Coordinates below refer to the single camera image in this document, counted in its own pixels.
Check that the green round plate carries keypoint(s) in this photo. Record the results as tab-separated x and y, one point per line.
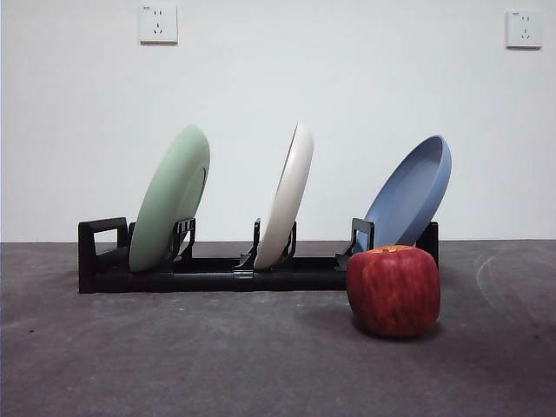
169	195

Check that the red apple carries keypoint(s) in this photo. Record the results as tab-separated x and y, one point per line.
393	291

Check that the white round plate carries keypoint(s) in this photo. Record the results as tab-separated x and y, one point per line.
290	195

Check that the black plate rack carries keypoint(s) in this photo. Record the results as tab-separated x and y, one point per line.
217	281

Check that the blue round plate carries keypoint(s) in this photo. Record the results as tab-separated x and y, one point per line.
408	195

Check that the white wall socket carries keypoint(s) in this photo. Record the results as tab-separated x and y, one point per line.
524	28
158	24

